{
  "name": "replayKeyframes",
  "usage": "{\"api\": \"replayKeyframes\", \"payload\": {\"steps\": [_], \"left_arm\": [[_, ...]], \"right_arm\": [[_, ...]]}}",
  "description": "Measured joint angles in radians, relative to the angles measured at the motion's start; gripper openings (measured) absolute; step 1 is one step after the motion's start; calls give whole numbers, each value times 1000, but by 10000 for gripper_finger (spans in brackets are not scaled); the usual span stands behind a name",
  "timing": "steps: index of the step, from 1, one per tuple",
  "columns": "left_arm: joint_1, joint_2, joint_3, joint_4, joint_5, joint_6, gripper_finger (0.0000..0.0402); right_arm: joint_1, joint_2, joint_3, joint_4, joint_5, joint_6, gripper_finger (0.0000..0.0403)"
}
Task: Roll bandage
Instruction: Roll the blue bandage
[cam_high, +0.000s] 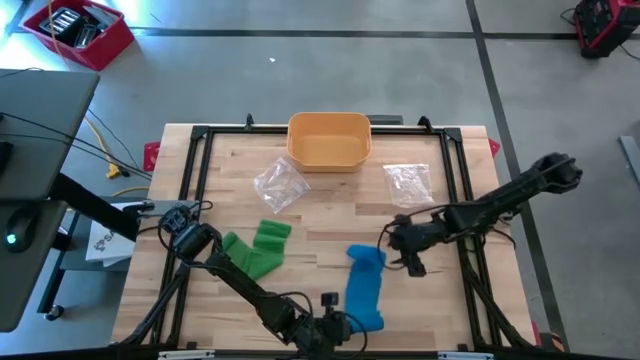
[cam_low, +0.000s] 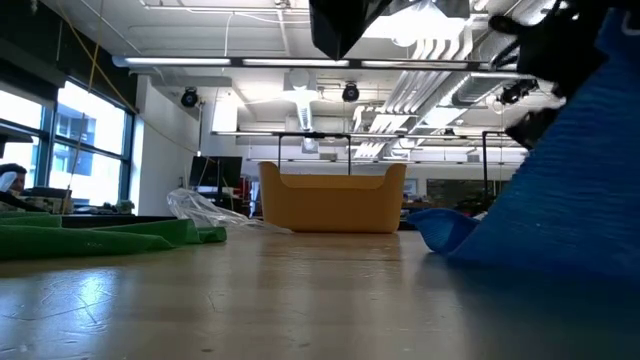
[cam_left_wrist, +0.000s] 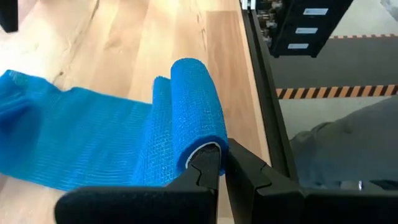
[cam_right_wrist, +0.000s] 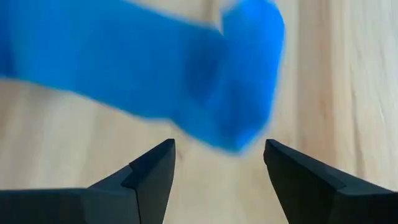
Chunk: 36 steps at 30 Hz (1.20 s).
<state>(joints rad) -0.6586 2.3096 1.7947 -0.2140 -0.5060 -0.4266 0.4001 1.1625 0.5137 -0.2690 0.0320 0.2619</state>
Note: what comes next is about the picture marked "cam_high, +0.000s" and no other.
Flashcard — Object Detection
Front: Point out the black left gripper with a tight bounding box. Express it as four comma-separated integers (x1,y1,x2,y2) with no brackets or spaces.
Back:
294,312,362,360

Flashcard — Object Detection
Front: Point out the yellow plastic bin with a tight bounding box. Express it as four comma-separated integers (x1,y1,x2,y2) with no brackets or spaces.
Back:
286,111,374,174

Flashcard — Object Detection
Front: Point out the black computer mouse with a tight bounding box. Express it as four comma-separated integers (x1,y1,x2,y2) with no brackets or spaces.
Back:
3,207,39,254

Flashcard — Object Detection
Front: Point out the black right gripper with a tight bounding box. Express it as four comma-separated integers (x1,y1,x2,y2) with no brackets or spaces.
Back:
387,214,449,279

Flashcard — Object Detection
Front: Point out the blue elastic bandage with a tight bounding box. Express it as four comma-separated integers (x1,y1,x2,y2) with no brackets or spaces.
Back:
344,243,387,334

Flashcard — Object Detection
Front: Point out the white printed paper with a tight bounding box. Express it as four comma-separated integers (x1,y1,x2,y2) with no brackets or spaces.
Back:
84,199,151,269

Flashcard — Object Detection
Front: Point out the yellow cable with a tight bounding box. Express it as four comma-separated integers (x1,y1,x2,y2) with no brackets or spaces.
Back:
82,117,151,199

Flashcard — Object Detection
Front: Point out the clear plastic bag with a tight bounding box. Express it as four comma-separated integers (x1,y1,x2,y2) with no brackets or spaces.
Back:
252,156,312,215
382,163,436,210

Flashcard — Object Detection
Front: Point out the black table frame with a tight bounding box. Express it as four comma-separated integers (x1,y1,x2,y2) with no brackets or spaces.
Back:
119,113,536,351

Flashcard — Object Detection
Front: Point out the grey desk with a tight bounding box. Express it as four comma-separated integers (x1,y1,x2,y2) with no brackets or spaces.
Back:
0,68,101,334

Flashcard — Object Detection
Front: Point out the red plastic crate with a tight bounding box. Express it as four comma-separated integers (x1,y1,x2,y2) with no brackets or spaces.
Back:
20,0,136,72

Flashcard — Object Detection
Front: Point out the green elastic bandage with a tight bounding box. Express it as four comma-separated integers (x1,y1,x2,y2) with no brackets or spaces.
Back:
221,218,293,282

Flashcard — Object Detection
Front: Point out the red and black equipment case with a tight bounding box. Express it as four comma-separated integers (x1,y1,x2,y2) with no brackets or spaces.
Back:
572,0,640,59

